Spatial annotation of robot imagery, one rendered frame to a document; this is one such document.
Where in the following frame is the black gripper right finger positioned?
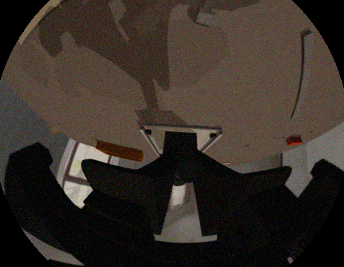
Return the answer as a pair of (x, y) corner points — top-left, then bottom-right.
(189, 146), (293, 237)

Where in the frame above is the orange tray with dark brown rim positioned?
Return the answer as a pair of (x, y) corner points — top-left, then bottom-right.
(95, 141), (143, 162)

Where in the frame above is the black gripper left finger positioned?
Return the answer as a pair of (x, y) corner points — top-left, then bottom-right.
(81, 146), (179, 235)

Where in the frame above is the grey flat bar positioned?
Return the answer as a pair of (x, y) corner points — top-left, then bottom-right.
(291, 30), (314, 121)

